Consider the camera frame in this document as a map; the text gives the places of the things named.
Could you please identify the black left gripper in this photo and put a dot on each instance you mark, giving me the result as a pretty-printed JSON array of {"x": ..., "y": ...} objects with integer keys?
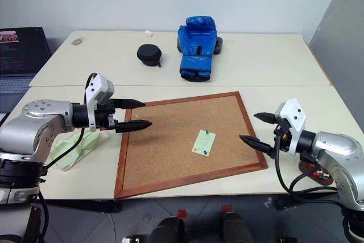
[{"x": 103, "y": 117}]

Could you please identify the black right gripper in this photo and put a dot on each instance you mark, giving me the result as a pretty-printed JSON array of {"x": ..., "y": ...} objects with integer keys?
[{"x": 283, "y": 136}]

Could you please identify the light green paper note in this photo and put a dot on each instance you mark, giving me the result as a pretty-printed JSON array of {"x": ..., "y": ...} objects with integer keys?
[{"x": 203, "y": 143}]

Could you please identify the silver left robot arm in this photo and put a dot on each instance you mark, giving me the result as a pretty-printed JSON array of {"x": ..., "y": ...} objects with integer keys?
[{"x": 37, "y": 129}]

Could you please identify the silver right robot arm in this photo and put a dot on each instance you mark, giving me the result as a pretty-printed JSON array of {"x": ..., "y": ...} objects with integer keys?
[{"x": 335, "y": 149}]

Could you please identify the wood-framed cork board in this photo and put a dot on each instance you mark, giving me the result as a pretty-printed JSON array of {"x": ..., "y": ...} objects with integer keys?
[{"x": 170, "y": 146}]

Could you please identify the clear plastic tray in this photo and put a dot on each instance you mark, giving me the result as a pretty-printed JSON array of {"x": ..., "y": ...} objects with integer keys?
[{"x": 94, "y": 147}]

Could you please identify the brown wooden pin dish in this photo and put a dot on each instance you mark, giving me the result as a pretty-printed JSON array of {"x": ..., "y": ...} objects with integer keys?
[{"x": 308, "y": 170}]

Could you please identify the black round zip pouch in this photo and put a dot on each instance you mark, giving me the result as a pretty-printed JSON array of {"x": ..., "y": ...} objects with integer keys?
[{"x": 148, "y": 53}]

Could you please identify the small white object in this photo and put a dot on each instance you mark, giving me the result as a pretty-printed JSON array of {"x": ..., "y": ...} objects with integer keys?
[{"x": 148, "y": 33}]

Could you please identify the red tag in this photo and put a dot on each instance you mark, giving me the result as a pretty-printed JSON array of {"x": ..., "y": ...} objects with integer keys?
[
  {"x": 227, "y": 208},
  {"x": 182, "y": 213}
]

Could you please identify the clear round tape roll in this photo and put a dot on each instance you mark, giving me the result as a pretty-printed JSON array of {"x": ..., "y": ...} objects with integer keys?
[{"x": 77, "y": 41}]

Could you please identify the blue boxing glove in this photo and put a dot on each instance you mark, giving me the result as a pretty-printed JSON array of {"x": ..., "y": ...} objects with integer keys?
[{"x": 196, "y": 43}]

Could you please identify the dark rounded shape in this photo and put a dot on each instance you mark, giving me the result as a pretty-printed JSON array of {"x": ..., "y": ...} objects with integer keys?
[
  {"x": 167, "y": 230},
  {"x": 237, "y": 227}
]

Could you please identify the dark laptop computer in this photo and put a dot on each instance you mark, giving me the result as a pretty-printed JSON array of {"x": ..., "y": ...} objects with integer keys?
[{"x": 20, "y": 55}]

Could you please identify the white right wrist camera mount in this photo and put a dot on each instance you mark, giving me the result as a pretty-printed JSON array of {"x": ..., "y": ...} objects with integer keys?
[{"x": 295, "y": 123}]

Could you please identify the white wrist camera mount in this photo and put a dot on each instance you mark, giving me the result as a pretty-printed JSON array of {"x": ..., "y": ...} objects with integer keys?
[
  {"x": 295, "y": 123},
  {"x": 98, "y": 86}
]

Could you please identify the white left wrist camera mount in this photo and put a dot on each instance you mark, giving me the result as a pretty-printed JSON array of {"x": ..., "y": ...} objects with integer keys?
[{"x": 98, "y": 86}]

